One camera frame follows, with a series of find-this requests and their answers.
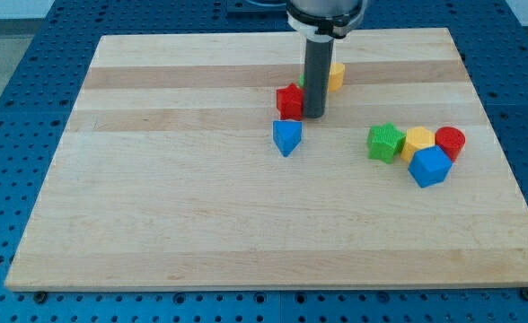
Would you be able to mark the blue triangle block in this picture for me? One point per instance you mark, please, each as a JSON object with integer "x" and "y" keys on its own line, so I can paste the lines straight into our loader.
{"x": 287, "y": 135}

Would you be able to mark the red star block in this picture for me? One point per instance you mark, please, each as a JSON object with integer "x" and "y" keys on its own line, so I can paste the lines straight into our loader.
{"x": 290, "y": 102}

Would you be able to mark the wooden board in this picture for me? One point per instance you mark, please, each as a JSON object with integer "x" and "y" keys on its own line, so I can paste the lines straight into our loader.
{"x": 166, "y": 177}

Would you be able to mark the yellow cylinder block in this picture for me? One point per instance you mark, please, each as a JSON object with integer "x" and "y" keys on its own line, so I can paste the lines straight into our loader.
{"x": 336, "y": 76}

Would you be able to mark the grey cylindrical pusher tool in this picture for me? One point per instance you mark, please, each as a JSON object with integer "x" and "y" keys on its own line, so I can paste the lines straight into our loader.
{"x": 317, "y": 63}

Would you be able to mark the green star block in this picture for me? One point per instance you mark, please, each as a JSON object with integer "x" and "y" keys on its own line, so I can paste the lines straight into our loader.
{"x": 384, "y": 142}

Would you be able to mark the yellow hexagon block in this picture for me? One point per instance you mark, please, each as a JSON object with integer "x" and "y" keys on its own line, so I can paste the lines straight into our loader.
{"x": 417, "y": 138}

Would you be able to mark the blue cube block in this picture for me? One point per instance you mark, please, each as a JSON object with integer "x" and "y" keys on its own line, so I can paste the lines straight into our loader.
{"x": 429, "y": 166}

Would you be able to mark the red cylinder block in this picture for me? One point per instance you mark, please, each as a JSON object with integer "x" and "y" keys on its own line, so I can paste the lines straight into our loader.
{"x": 451, "y": 140}

